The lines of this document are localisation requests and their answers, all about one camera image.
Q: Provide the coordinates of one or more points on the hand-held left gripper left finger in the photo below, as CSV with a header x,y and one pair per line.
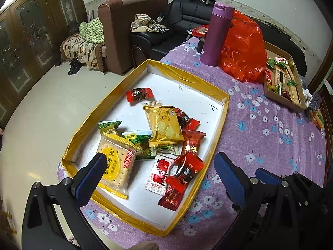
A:
x,y
88,179

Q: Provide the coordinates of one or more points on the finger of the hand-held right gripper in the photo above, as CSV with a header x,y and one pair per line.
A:
x,y
268,176

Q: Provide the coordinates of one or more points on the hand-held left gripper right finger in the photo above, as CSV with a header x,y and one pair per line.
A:
x,y
231,177

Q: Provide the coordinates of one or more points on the clear yellow-label cracker packet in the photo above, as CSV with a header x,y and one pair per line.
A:
x,y
117,166

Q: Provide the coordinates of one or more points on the small red black candy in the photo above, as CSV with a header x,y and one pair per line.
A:
x,y
138,95
186,118
186,173

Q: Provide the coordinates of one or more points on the red gold-print snack packet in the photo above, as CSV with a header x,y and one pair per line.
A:
x,y
192,142

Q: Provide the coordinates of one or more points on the small green white packet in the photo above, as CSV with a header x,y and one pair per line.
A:
x,y
166,150

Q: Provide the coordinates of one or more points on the shiny gold snack packet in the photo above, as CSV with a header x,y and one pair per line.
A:
x,y
164,125

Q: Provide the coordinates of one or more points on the yellow-edged white tray box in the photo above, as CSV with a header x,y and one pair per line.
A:
x,y
197,93

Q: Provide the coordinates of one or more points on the clear beige cracker bar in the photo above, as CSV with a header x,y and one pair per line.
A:
x,y
152,105

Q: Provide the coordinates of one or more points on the pile of assorted snacks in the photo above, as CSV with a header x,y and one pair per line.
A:
x,y
282,78

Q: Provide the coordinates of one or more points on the purple floral cloth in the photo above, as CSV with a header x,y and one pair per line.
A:
x,y
260,140

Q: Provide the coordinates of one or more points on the green yellow-label snack packet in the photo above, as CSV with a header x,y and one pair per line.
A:
x,y
139,139

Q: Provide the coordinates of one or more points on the maroon gold-script packet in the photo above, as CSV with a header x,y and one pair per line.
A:
x,y
170,200

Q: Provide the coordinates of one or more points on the white red-print packet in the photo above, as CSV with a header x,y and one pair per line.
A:
x,y
156,179

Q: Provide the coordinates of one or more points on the white crumpled tissue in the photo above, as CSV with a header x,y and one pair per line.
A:
x,y
306,95

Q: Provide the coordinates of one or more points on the grey metal object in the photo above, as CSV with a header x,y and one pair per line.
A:
x,y
315,99

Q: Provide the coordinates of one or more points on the black boots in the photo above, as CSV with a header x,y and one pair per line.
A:
x,y
74,66

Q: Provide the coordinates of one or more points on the brown cardboard box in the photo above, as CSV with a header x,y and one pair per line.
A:
x,y
278,50

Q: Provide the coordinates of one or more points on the beige patterned blanket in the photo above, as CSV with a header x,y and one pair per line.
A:
x,y
83,52

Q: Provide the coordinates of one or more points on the orange plastic bag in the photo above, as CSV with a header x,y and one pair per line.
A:
x,y
244,49

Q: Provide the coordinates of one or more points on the black leather couch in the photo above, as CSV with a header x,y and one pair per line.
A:
x,y
283,41

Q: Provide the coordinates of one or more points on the purple thermos bottle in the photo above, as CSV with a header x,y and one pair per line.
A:
x,y
216,36

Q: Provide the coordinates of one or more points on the brown armchair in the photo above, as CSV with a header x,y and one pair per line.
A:
x,y
119,36

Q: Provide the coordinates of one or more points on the dark wooden glass cabinet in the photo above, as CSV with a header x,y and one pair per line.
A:
x,y
26,44

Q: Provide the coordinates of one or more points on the green patterned cushion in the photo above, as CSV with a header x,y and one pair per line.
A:
x,y
91,30

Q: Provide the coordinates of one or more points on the red box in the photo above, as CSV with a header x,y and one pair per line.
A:
x,y
200,30

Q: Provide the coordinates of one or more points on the black leather sofa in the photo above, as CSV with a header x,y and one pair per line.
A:
x,y
179,26

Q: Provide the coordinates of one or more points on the plaid cloth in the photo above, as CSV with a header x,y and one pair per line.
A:
x,y
144,23

